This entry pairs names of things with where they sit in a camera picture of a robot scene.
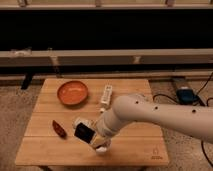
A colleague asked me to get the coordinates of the blue power adapter box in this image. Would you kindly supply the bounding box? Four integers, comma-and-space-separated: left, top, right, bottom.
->
176, 89, 197, 105

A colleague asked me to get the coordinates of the grey metal rail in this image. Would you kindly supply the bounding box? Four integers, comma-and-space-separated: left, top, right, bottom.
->
0, 49, 213, 67

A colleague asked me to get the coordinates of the dark red chili pepper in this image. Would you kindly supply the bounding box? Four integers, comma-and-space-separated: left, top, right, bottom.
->
52, 120, 67, 138

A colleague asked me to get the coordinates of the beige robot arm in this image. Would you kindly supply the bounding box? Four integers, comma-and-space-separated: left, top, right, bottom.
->
74, 94, 213, 149

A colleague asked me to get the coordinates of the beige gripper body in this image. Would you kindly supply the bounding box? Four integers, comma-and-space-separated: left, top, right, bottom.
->
73, 117, 101, 145

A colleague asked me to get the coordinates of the black cable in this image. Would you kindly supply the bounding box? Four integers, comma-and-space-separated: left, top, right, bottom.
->
152, 71, 213, 159

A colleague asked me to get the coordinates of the wooden table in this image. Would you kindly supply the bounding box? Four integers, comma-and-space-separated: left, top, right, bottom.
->
15, 78, 169, 166

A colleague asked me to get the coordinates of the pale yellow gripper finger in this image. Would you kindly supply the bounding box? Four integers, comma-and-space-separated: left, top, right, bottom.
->
90, 136, 111, 149

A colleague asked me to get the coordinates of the white power strip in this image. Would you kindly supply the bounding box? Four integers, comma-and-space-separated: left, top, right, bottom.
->
100, 85, 113, 113

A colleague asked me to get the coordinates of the orange ceramic bowl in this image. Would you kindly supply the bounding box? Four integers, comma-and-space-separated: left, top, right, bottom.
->
57, 80, 88, 106

